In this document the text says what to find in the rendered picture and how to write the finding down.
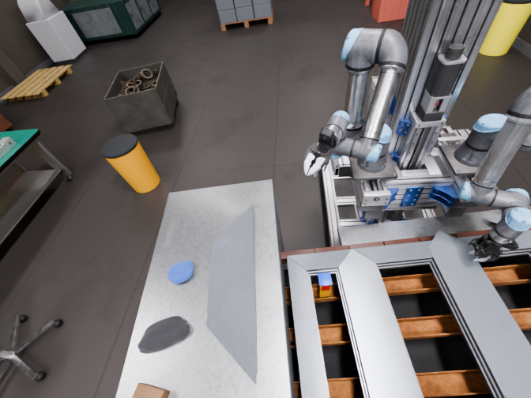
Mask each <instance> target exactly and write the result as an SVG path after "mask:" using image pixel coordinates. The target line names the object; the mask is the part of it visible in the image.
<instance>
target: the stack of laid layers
mask: <svg viewBox="0 0 531 398"><path fill-rule="evenodd" d="M525 255H526V256H527V257H528V259H530V261H531V248H526V249H518V250H503V253H501V255H500V257H517V256H525ZM500 257H499V258H500ZM376 265H377V267H378V271H379V270H382V269H390V268H405V267H413V266H421V265H428V266H429V268H430V270H431V273H432V275H433V276H434V278H435V281H436V283H437V284H438V286H439V289H440V291H441V292H442V295H443V298H444V299H445V301H446V304H447V305H448V307H449V309H450V312H451V313H452V315H453V317H454V320H455V321H456V323H457V326H458V328H459V330H460V332H461V334H462V336H463V338H464V340H465V342H466V344H467V346H468V348H469V350H470V353H471V355H472V357H473V359H474V361H475V363H476V365H477V367H478V369H479V371H480V373H481V375H482V377H483V379H484V382H485V384H486V386H487V387H488V390H489V392H490V393H491V396H492V398H507V397H506V396H504V395H503V394H502V392H501V390H500V388H499V386H498V384H497V382H496V380H495V378H494V376H493V374H492V372H491V370H490V368H489V366H488V364H487V362H486V361H485V359H484V356H483V355H482V353H481V351H480V349H479V347H478V345H477V343H476V341H475V339H474V337H473V334H472V333H471V331H470V329H469V327H468V325H467V323H466V321H465V319H464V318H463V316H462V314H461V311H460V310H459V308H458V305H457V303H456V302H455V300H454V297H453V295H452V294H451V292H450V289H449V288H448V286H447V284H446V281H445V280H444V278H443V275H442V273H441V272H440V271H439V268H438V266H437V264H436V263H435V260H434V258H425V259H417V260H409V261H395V262H386V263H378V264H376ZM325 272H330V275H334V274H336V278H337V284H338V288H339V292H340V295H341V301H342V305H343V309H344V312H345V319H346V322H347V326H348V332H349V335H350V340H351V343H352V349H353V353H354V356H355V360H356V366H357V370H358V374H359V377H360V384H361V387H362V391H363V397H364V398H370V395H369V392H368V388H367V382H366V379H365V376H364V372H363V366H362V362H361V359H360V353H359V350H358V347H357V343H356V337H355V333H354V330H353V327H352V321H351V318H350V314H349V310H348V304H347V301H346V297H345V292H344V288H343V284H342V281H341V275H340V272H339V268H324V269H316V270H308V271H307V278H308V283H309V288H310V293H311V303H312V309H313V314H314V323H315V328H316V333H317V339H318V349H319V354H320V359H321V364H322V373H323V379H324V384H325V390H326V398H330V394H329V389H328V383H327V378H326V369H325V364H324V359H323V354H322V345H321V340H320V335H319V330H318V321H317V316H316V311H315V305H314V296H313V291H312V286H311V276H318V273H325ZM379 274H380V272H379ZM380 276H381V274H380ZM381 279H382V277H381ZM382 282H383V280H382ZM383 285H384V283H383ZM384 287H385V285H384ZM385 290H386V288H385ZM386 294H387V292H386ZM387 297H388V299H389V296H388V295H387ZM389 301H390V299H389ZM390 305H391V303H390ZM391 308H392V306H391ZM392 310H393V308H392ZM393 313H394V311H393ZM394 316H395V314H394ZM395 319H396V317H395ZM396 321H397V319H396ZM397 326H398V324H397ZM398 328H399V326H398ZM399 331H400V334H401V330H400V328H399ZM401 337H402V334H401ZM402 339H403V337H402ZM403 342H404V340H403ZM404 344H405V342H404ZM405 349H406V351H407V348H406V346H405ZM407 354H408V355H409V353H408V351H407ZM409 360H410V358H409ZM410 362H411V360H410ZM411 365H412V362H411ZM412 369H413V366H412ZM413 372H414V373H415V371H414V369H413ZM415 376H416V374H415ZM416 380H417V377H416ZM417 383H418V385H419V382H418V380H417ZM419 388H420V385H419ZM420 391H421V389H420ZM421 394H422V397H423V398H424V396H423V393H422V392H421Z"/></svg>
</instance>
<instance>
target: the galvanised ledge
mask: <svg viewBox="0 0 531 398"><path fill-rule="evenodd" d="M494 216H502V210H499V209H497V210H490V211H483V212H470V213H464V214H463V215H462V216H452V217H445V216H435V217H428V218H421V219H414V220H400V221H394V222H386V223H373V224H366V225H359V226H351V227H339V228H338V229H337V233H338V235H339V239H340V242H341V245H342V246H345V245H352V244H360V243H367V242H381V241H389V240H396V239H403V238H419V237H425V236H432V235H436V233H437V231H438V230H440V231H442V232H445V233H447V234H455V233H462V232H469V231H483V230H491V229H492V228H493V227H494V226H495V225H496V223H493V222H491V221H489V220H486V219H484V218H487V217H494Z"/></svg>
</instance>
